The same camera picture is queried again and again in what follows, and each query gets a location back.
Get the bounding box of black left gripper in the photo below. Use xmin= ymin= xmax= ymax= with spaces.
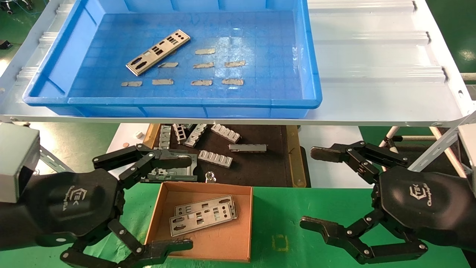
xmin=0 ymin=169 xmax=194 ymax=268

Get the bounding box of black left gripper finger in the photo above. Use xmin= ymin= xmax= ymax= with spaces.
xmin=92 ymin=143 xmax=193 ymax=190

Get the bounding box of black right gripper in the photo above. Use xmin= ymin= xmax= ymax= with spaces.
xmin=373 ymin=166 xmax=476 ymax=252

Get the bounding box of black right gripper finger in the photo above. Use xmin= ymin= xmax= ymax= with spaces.
xmin=299 ymin=208 xmax=428 ymax=265
xmin=311 ymin=141 xmax=409 ymax=185

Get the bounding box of shallow brown cardboard box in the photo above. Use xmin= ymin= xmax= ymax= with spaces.
xmin=143 ymin=181 xmax=254 ymax=263

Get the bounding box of dark wood-framed tray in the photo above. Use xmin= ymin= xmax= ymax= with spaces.
xmin=128 ymin=124 xmax=308 ymax=188

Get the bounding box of blue plastic tray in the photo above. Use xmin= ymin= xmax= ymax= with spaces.
xmin=22 ymin=0 xmax=323 ymax=119

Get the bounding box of large gray metal plate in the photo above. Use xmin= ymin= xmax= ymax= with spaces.
xmin=141 ymin=148 xmax=198 ymax=183

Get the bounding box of green cloth mat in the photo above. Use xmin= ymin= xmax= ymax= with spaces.
xmin=0 ymin=180 xmax=471 ymax=268

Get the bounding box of perforated metal angle strut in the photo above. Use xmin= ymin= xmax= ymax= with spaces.
xmin=407 ymin=112 xmax=476 ymax=172
xmin=39 ymin=144 xmax=75 ymax=173

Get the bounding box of long gray metal bar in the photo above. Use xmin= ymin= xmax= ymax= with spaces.
xmin=229 ymin=144 xmax=268 ymax=153

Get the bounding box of black caster chair base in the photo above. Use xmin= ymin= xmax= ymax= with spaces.
xmin=0 ymin=0 xmax=35 ymax=15

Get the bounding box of slotted metal bracket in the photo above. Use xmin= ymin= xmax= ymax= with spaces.
xmin=173 ymin=124 xmax=187 ymax=144
xmin=185 ymin=124 xmax=208 ymax=148
xmin=198 ymin=150 xmax=234 ymax=168
xmin=211 ymin=124 xmax=242 ymax=143
xmin=159 ymin=125 xmax=172 ymax=149

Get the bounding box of pipe frame rack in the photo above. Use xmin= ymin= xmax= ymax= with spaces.
xmin=379 ymin=126 xmax=473 ymax=179

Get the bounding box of gray right wrist camera box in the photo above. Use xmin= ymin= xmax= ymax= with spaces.
xmin=457 ymin=124 xmax=476 ymax=194

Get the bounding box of gray wrist camera box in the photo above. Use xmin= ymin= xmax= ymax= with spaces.
xmin=0 ymin=123 xmax=40 ymax=204
xmin=457 ymin=124 xmax=476 ymax=194

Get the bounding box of gray left wrist camera box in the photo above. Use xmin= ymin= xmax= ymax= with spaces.
xmin=0 ymin=123 xmax=40 ymax=204

